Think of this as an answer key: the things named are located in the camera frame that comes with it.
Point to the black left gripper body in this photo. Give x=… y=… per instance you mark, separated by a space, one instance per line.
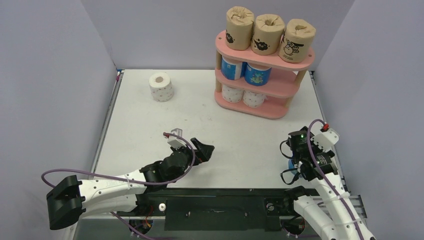
x=189 y=153

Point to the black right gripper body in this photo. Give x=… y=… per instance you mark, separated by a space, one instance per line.
x=292 y=167

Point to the blue roll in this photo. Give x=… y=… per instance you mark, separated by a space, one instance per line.
x=292 y=166
x=232 y=69
x=257 y=75

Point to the white floral roll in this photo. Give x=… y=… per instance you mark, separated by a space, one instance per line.
x=161 y=87
x=232 y=94
x=253 y=99

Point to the brown paper roll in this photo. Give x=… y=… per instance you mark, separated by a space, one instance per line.
x=267 y=33

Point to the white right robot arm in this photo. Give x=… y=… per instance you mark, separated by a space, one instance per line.
x=339 y=221

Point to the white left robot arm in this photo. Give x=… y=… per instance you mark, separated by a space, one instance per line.
x=73 y=199

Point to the pink three-tier wooden shelf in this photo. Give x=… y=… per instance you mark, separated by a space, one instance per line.
x=285 y=80

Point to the brown wrapped roll on shelf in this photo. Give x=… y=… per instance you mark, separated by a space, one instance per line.
x=239 y=28

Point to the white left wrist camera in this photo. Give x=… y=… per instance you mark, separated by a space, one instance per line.
x=174 y=140

